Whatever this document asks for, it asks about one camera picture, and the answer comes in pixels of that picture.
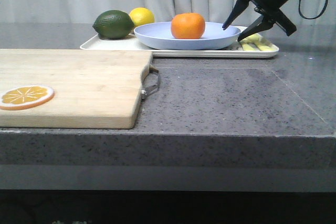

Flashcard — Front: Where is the yellow lemon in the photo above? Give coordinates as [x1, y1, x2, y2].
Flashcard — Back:
[129, 7, 155, 27]

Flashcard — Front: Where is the wooden cutting board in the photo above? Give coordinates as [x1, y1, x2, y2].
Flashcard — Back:
[1, 49, 152, 129]

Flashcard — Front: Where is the orange mandarin fruit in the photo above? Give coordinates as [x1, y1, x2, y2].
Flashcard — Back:
[171, 13, 205, 39]

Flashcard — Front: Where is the light blue plate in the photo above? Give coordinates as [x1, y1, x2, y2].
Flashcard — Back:
[134, 22, 240, 50]

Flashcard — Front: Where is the orange slice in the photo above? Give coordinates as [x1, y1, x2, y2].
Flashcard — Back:
[1, 85, 55, 110]

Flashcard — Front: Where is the green lime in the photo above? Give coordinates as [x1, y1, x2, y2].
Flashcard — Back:
[92, 10, 134, 39]

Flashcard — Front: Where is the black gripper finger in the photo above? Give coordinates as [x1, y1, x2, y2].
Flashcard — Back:
[222, 0, 249, 30]
[237, 15, 275, 41]

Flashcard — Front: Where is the metal cutting board handle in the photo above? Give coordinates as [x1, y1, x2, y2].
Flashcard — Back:
[140, 65, 161, 100]

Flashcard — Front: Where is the cream rectangular tray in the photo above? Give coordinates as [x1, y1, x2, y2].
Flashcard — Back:
[80, 26, 279, 58]

